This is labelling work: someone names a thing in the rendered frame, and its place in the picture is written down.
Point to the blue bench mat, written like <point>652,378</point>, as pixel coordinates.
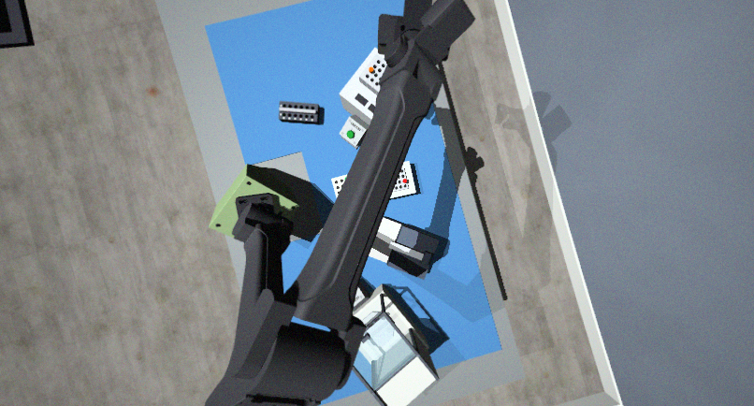
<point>307,53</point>

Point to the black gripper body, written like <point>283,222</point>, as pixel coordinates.
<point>386,29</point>

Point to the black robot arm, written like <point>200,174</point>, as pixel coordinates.
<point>288,364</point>

